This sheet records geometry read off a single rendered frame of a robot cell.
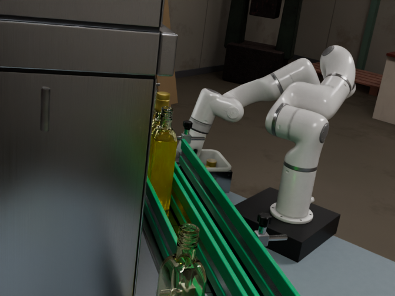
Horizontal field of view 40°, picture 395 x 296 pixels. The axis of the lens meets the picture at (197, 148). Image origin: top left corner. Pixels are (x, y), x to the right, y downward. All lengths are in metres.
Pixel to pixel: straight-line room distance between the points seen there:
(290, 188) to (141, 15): 0.91
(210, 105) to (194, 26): 5.00
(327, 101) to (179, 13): 4.98
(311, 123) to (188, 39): 5.24
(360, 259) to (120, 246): 0.90
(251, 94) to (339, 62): 0.33
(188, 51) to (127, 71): 5.97
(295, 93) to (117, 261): 0.88
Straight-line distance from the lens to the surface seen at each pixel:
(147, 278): 1.12
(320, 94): 1.57
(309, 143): 1.49
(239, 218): 1.21
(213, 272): 1.11
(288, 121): 1.50
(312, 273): 1.49
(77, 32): 0.73
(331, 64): 1.68
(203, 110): 1.73
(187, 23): 6.59
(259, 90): 1.81
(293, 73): 1.76
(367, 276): 1.54
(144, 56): 0.75
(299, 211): 1.57
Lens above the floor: 1.51
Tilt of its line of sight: 20 degrees down
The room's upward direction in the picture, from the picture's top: 8 degrees clockwise
